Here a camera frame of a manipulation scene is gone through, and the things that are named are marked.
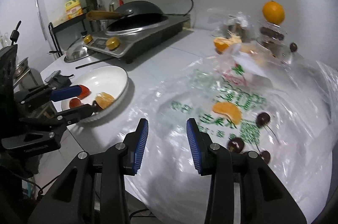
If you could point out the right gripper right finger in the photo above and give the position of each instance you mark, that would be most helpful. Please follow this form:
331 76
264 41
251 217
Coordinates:
215 160

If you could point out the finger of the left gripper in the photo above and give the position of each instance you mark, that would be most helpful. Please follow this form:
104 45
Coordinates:
42 94
74 115

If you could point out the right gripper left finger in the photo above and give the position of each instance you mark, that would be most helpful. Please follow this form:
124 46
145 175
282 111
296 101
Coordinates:
122 159

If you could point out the large red strawberry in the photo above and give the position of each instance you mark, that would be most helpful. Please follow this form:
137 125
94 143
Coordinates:
85 92

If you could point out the black pouch with phone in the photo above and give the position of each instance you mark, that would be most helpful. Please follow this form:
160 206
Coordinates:
58 81

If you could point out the black chopstick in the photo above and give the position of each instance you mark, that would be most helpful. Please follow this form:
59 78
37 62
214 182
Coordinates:
94 62

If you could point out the steel pot lid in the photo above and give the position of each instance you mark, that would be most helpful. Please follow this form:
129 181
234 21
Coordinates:
76 51

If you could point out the orange mandarin segment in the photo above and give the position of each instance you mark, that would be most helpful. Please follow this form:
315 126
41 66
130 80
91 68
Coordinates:
230 110

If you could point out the white ceramic plate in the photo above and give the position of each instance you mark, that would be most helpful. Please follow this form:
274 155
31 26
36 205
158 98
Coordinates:
103 82

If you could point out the printed clear plastic bag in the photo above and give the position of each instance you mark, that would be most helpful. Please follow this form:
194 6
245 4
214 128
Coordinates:
289 110

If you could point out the yellow detergent bottle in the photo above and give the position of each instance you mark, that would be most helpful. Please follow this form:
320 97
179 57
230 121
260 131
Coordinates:
73 8

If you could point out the steel induction cooker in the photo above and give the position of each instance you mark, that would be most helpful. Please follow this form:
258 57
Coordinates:
131 43

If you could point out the black metal rack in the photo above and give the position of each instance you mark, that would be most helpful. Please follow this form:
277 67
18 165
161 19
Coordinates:
64 32

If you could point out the small oil bottle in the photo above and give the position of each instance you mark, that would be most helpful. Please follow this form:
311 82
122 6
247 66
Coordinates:
113 5

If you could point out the half peeled orange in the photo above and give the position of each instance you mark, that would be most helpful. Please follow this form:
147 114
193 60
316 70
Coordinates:
221 43

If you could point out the black wok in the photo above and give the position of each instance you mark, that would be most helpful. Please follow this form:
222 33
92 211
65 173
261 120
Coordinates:
129 16

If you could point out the steel lid with knob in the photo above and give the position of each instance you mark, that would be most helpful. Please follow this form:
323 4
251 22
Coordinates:
288 54

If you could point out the small crumpled plastic bag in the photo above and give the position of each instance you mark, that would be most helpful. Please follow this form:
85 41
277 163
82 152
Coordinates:
225 23

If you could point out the whole orange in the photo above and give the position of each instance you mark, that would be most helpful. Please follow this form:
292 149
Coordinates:
273 12

